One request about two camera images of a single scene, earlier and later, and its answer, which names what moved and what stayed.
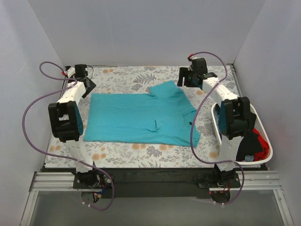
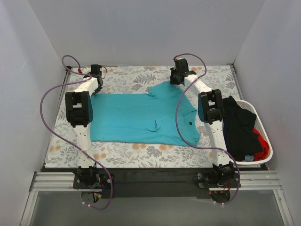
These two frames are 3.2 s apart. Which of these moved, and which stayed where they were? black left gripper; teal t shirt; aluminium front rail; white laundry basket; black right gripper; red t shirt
Moved: black left gripper; black right gripper
Stayed: red t shirt; teal t shirt; aluminium front rail; white laundry basket
